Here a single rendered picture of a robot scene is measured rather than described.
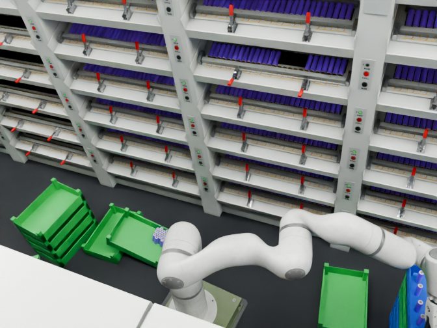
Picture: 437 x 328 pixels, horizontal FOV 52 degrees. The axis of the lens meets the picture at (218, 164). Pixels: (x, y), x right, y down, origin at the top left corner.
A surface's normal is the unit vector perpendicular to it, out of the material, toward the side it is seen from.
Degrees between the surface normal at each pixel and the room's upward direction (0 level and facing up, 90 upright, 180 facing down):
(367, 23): 90
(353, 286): 0
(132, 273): 0
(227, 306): 4
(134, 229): 17
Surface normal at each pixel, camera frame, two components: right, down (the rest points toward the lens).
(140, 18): -0.24, -0.39
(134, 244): 0.16, -0.58
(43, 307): -0.11, -0.68
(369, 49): -0.38, 0.70
